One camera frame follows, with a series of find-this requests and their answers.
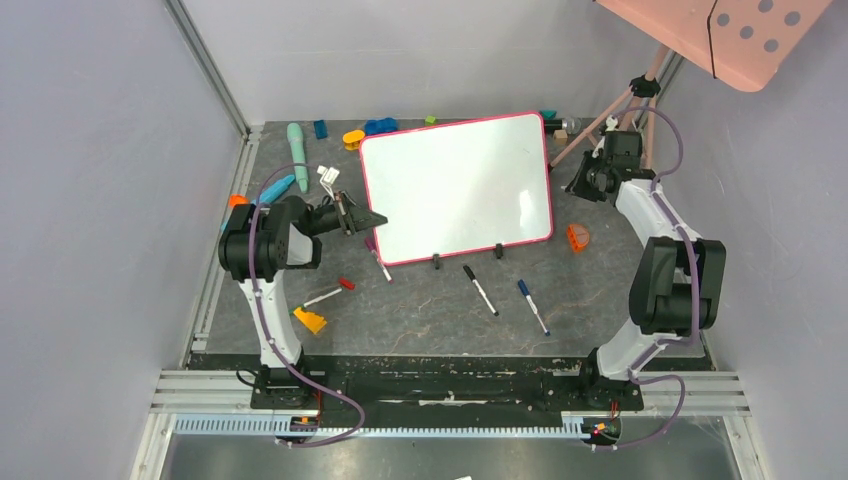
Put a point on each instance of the green whiteboard marker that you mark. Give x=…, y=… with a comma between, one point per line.
x=320, y=298

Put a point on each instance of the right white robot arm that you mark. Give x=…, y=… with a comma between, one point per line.
x=676, y=289

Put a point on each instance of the yellow toy ring block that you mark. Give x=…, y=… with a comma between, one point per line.
x=352, y=139

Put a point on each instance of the orange semicircle toy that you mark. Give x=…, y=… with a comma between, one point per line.
x=578, y=237

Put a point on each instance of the blue toy car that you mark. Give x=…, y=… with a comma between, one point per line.
x=380, y=126

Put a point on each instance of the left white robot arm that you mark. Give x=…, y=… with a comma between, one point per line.
x=259, y=244

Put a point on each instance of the blue whiteboard marker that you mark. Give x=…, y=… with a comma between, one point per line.
x=533, y=307

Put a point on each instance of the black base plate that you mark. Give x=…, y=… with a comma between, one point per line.
x=442, y=391

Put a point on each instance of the yellow orange plastic block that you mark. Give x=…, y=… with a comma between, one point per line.
x=313, y=322

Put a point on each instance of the purple whiteboard marker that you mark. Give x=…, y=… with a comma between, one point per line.
x=371, y=246

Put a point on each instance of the small orange toy piece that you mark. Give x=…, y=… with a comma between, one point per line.
x=236, y=200

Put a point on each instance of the wooden small block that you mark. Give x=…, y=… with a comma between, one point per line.
x=560, y=137

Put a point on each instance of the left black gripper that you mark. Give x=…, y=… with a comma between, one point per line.
x=353, y=219

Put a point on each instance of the large mint toy crayon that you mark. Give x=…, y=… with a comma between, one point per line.
x=295, y=138

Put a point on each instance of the pink framed whiteboard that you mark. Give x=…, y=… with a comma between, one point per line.
x=458, y=188

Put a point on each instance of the pink perforated panel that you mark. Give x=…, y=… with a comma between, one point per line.
x=741, y=43

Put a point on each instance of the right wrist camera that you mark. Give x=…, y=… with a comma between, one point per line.
x=611, y=124

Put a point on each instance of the white slotted cable duct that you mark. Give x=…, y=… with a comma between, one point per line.
x=288, y=426

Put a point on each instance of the large blue toy crayon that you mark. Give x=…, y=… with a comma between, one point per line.
x=275, y=191

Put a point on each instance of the black whiteboard marker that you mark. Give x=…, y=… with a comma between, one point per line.
x=472, y=277

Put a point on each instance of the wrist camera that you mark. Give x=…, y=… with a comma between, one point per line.
x=611, y=124
x=327, y=178

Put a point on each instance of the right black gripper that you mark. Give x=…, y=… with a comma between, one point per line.
x=589, y=183

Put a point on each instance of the dark blue small block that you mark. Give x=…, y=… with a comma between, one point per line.
x=320, y=129

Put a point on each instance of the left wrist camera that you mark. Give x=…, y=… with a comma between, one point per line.
x=327, y=178

